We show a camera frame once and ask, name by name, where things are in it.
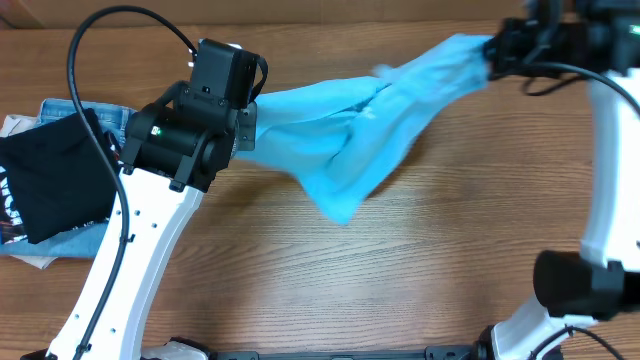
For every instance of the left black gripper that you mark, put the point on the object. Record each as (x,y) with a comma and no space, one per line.
(248,127)

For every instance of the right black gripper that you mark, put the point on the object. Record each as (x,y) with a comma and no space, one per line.
(507,44)

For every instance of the light blue printed t-shirt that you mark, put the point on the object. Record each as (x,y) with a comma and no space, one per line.
(340,139)

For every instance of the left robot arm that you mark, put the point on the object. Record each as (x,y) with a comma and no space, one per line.
(169,164)

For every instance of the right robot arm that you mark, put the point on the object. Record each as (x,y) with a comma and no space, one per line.
(596,42)

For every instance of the folded black garment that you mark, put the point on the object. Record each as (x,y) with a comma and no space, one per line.
(50,175)

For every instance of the folded blue jeans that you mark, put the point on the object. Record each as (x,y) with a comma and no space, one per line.
(82,242)

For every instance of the folded beige garment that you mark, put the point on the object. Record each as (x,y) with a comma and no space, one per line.
(15,124)

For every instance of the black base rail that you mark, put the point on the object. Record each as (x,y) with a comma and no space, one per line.
(448,352)

